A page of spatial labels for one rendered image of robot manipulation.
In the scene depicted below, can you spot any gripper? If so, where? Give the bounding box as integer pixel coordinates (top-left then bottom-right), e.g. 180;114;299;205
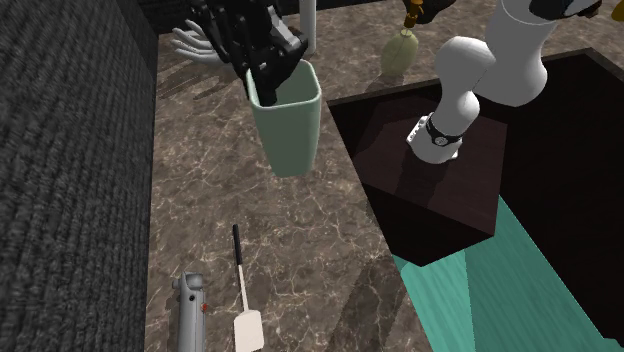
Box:
187;0;310;107

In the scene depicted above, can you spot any pale green square cup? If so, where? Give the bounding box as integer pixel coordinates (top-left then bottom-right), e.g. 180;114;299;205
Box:
245;58;323;179

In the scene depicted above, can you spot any white hand shaped figure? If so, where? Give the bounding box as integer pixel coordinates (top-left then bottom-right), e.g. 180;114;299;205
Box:
169;19;236;68

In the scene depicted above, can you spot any white cylinder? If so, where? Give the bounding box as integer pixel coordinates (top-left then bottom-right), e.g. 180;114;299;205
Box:
298;0;319;56

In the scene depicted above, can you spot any green bottle with gold pump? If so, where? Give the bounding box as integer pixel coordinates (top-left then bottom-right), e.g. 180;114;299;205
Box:
379;0;425;78

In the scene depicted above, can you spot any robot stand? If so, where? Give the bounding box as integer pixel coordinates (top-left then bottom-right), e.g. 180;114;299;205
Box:
351;99;509;268

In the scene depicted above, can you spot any grey cylindrical handle tool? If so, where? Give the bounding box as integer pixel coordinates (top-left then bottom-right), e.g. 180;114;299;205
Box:
171;271;208;352

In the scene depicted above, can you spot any white spatula with black handle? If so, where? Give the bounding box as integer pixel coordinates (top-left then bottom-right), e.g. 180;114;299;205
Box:
231;223;266;352

